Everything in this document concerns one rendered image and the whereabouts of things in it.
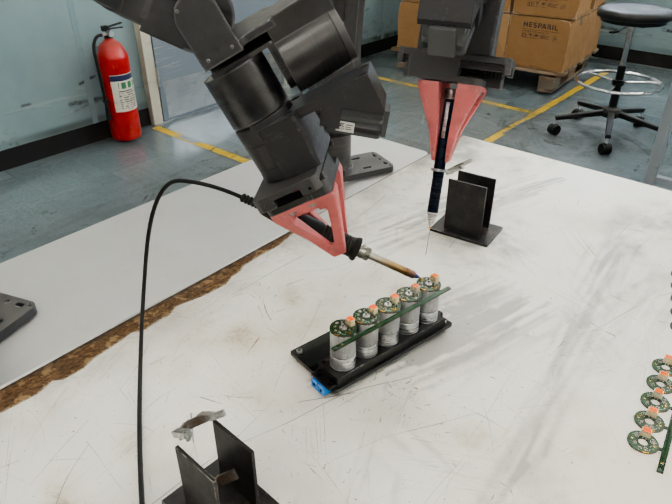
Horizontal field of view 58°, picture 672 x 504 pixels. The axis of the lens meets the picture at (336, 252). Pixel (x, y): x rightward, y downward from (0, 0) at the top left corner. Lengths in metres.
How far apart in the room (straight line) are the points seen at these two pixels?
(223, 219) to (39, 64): 2.41
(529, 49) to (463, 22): 3.63
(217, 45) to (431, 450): 0.37
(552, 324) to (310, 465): 0.32
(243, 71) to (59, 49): 2.75
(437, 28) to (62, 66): 2.85
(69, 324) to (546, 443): 0.50
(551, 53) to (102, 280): 3.58
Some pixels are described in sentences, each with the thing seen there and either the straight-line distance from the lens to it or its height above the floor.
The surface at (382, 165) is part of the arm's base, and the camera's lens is 1.01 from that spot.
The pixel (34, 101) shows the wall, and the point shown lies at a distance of 3.24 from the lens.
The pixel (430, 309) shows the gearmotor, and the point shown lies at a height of 0.79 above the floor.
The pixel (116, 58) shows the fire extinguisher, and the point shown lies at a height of 0.43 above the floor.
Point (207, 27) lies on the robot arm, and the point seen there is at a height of 1.06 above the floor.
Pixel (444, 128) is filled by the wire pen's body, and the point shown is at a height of 0.96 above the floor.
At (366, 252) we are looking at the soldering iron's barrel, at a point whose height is 0.84.
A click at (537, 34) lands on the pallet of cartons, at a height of 0.34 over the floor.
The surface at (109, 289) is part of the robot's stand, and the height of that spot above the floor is 0.75.
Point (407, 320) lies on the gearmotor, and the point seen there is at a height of 0.79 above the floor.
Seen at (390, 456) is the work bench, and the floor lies 0.75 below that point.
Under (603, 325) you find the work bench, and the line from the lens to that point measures 0.72.
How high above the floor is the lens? 1.16
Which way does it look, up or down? 32 degrees down
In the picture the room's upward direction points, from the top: straight up
